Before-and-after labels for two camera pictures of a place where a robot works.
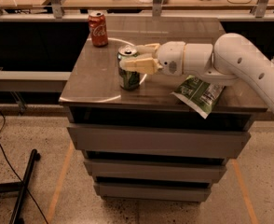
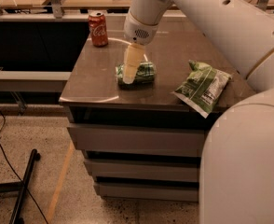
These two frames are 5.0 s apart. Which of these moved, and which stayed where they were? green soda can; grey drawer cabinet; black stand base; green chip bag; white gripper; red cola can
Moved: white gripper; green soda can
Stayed: black stand base; red cola can; grey drawer cabinet; green chip bag
